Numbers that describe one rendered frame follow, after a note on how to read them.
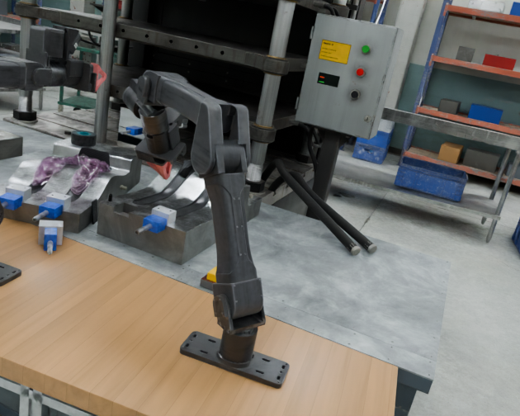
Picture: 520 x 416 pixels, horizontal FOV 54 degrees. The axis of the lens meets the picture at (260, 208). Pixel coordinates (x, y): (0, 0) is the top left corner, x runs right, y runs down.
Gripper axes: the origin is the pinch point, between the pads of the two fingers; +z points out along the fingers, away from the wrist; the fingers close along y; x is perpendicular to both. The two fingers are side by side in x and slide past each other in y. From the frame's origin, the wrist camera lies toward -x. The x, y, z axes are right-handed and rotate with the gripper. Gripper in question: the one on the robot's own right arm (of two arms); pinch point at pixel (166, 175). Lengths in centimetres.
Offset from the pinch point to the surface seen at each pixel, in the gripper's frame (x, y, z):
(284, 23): -83, 5, 2
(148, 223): 9.9, 0.4, 7.4
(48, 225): 20.8, 21.5, 6.7
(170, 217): 5.1, -2.7, 8.9
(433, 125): -301, -40, 187
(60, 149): -15, 54, 22
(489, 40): -617, -62, 266
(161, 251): 10.9, -2.4, 15.8
